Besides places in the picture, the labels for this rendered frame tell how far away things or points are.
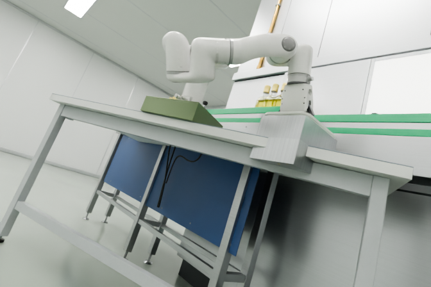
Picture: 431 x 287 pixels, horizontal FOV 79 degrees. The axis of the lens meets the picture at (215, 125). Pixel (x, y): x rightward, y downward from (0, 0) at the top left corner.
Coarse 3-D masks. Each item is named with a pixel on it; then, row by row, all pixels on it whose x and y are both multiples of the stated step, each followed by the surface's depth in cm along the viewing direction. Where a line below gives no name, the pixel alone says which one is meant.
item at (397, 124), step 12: (324, 120) 107; (336, 120) 103; (348, 120) 100; (360, 120) 96; (372, 120) 93; (384, 120) 90; (396, 120) 88; (408, 120) 85; (420, 120) 83; (336, 132) 101; (348, 132) 98; (360, 132) 95; (372, 132) 92; (384, 132) 89; (396, 132) 86; (408, 132) 84; (420, 132) 82
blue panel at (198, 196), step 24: (120, 144) 228; (144, 144) 194; (120, 168) 208; (144, 168) 179; (192, 168) 141; (216, 168) 128; (240, 168) 117; (144, 192) 167; (168, 192) 148; (192, 192) 133; (216, 192) 121; (168, 216) 140; (192, 216) 126; (216, 216) 115; (240, 216) 106; (216, 240) 110; (240, 240) 102
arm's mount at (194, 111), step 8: (152, 96) 110; (144, 104) 110; (152, 104) 108; (160, 104) 106; (168, 104) 105; (176, 104) 103; (184, 104) 102; (192, 104) 100; (200, 104) 101; (152, 112) 107; (160, 112) 105; (168, 112) 103; (176, 112) 102; (184, 112) 100; (192, 112) 99; (200, 112) 102; (208, 112) 108; (192, 120) 98; (200, 120) 103; (208, 120) 109; (216, 120) 115
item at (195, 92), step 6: (186, 84) 115; (192, 84) 113; (198, 84) 113; (204, 84) 114; (186, 90) 113; (192, 90) 112; (198, 90) 113; (204, 90) 115; (174, 96) 108; (180, 96) 111; (186, 96) 112; (192, 96) 111; (198, 96) 112
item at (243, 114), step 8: (216, 112) 146; (224, 112) 140; (232, 112) 136; (240, 112) 131; (248, 112) 127; (256, 112) 123; (264, 112) 119; (224, 120) 138; (232, 120) 133; (240, 120) 129; (248, 120) 125; (256, 120) 121
